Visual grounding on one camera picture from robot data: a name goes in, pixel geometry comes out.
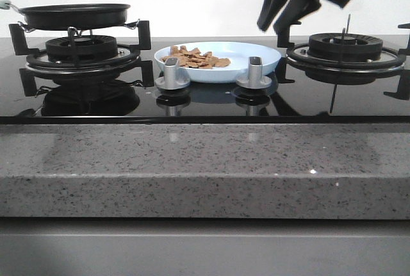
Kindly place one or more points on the light blue plate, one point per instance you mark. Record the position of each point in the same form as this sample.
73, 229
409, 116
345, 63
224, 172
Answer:
238, 53

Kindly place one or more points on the pile of brown meat pieces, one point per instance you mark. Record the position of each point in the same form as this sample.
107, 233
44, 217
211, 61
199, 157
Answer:
195, 59

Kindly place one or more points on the black frying pan green handle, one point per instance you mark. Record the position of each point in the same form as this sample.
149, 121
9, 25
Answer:
80, 16

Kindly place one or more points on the right black gas burner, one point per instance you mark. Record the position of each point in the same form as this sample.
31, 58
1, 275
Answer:
353, 47

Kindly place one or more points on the black gas burner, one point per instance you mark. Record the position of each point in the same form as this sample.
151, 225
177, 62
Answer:
89, 48
353, 47

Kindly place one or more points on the silver right stove knob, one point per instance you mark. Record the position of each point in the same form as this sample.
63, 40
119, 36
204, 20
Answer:
254, 78

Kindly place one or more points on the silver stove knob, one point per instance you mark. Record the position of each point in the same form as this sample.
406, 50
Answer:
174, 77
254, 78

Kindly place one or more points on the black glass cooktop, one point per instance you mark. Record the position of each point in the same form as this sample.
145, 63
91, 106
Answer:
296, 96

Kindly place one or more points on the silver left stove knob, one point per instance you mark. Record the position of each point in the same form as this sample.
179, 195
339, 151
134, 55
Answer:
174, 77

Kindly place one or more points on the left black pan support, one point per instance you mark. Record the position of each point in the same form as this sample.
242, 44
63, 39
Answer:
77, 72

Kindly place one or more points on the left black gas burner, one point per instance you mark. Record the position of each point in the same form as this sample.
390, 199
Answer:
89, 48

